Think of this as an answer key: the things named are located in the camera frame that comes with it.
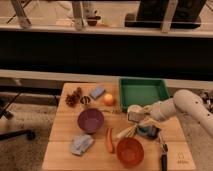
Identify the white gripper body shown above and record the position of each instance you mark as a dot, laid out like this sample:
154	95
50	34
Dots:
147	120

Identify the dark grey eraser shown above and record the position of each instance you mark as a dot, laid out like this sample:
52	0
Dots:
135	117

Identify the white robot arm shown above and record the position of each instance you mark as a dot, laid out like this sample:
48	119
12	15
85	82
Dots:
183	101

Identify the blue cup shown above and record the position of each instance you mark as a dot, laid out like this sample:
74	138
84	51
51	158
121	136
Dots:
144	131

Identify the white plastic cup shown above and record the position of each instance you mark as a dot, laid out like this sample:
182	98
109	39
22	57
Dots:
135	109

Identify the small dark object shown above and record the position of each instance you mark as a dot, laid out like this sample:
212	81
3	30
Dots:
153	132

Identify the green plastic tray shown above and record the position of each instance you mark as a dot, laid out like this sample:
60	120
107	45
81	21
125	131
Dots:
141	92

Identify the orange bowl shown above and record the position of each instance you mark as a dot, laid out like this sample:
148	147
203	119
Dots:
130	152

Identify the orange carrot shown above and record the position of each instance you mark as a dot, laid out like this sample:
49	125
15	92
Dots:
109	141

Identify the orange fruit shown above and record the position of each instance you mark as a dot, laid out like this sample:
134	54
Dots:
108	99

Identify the purple bowl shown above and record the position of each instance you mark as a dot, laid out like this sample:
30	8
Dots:
90	120

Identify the black striped ball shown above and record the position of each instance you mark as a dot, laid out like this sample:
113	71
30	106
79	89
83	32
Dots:
85	100

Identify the blue grey cloth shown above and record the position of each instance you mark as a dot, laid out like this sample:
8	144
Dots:
80	144

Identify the brown grape bunch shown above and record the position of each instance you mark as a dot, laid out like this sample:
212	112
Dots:
72	99

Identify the black office chair base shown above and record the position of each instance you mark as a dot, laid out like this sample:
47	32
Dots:
7	123

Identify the black handled tool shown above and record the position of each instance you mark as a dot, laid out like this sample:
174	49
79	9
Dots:
164	148

